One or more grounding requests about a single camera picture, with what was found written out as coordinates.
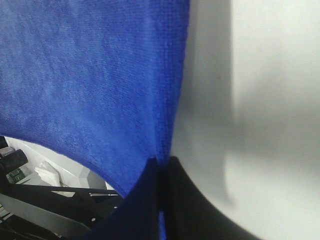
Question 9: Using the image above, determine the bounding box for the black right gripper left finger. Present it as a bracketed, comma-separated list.
[82, 158, 159, 240]

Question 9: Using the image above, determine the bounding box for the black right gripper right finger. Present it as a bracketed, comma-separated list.
[161, 156, 258, 240]

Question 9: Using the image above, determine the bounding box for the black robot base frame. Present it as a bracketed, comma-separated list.
[0, 183, 123, 240]

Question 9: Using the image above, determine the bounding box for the blue microfiber towel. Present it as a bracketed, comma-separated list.
[0, 0, 190, 240]

